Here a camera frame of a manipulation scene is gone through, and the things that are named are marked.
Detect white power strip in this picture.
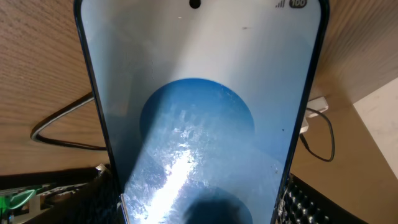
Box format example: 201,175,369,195
305,96,329,118

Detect black USB charging cable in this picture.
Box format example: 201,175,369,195
30,91,336,162

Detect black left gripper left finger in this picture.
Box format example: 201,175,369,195
27,164,127,224

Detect white charger plug adapter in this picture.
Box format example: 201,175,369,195
300,118,309,134

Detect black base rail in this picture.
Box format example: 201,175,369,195
1,183,87,224

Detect blue Samsung Galaxy smartphone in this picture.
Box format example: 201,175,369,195
73,0,330,223

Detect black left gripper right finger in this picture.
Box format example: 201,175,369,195
275,174,366,224

